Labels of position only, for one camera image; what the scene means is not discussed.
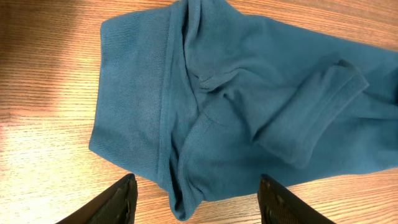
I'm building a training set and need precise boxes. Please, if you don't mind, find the blue polo shirt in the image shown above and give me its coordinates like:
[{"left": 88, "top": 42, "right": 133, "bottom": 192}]
[{"left": 90, "top": 1, "right": 397, "bottom": 221}]

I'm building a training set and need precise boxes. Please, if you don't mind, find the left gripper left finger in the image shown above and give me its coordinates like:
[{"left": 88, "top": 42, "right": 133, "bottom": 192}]
[{"left": 58, "top": 174, "right": 138, "bottom": 224}]

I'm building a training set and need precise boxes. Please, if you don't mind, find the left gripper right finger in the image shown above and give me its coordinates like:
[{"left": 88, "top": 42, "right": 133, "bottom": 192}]
[{"left": 257, "top": 174, "right": 334, "bottom": 224}]

